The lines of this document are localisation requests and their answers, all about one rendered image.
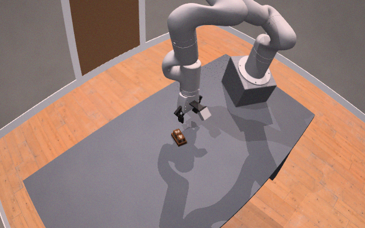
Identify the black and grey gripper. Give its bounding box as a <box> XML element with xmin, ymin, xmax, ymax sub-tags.
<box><xmin>174</xmin><ymin>93</ymin><xmax>202</xmax><ymax>124</ymax></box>

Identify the orange-brown number cube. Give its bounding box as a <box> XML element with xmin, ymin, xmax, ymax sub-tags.
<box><xmin>173</xmin><ymin>128</ymin><xmax>182</xmax><ymax>138</ymax></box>
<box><xmin>176</xmin><ymin>134</ymin><xmax>185</xmax><ymax>143</ymax></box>

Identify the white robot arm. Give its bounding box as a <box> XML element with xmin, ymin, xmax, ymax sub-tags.
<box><xmin>162</xmin><ymin>0</ymin><xmax>296</xmax><ymax>96</ymax></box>

